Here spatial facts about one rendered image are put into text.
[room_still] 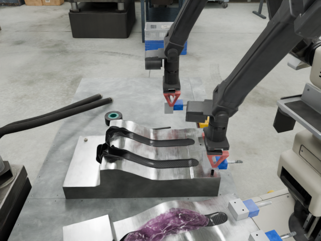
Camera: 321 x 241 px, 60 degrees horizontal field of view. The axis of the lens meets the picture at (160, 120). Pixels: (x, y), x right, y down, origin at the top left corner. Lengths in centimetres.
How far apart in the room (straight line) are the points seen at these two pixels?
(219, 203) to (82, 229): 40
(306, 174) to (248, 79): 60
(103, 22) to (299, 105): 407
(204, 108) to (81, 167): 47
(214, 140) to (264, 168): 149
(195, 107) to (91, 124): 63
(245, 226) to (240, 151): 160
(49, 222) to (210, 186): 51
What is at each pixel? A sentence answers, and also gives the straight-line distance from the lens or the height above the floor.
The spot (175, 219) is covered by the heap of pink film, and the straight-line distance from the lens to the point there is 75.
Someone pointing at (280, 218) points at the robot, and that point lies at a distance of 167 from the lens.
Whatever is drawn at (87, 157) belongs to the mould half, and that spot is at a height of 86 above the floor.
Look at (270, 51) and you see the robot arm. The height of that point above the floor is 135.
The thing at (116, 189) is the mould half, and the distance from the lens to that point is 93.
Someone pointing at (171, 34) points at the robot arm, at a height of 124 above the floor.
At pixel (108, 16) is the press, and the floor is 35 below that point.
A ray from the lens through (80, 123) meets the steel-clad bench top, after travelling 131.
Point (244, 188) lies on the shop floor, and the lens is 213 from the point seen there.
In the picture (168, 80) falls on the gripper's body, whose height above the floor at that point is 106.
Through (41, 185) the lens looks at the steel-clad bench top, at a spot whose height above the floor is 80.
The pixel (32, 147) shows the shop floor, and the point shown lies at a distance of 259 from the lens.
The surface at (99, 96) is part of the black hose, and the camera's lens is 145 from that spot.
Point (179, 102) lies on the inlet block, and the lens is 113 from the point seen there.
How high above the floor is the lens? 154
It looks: 35 degrees down
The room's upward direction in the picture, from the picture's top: straight up
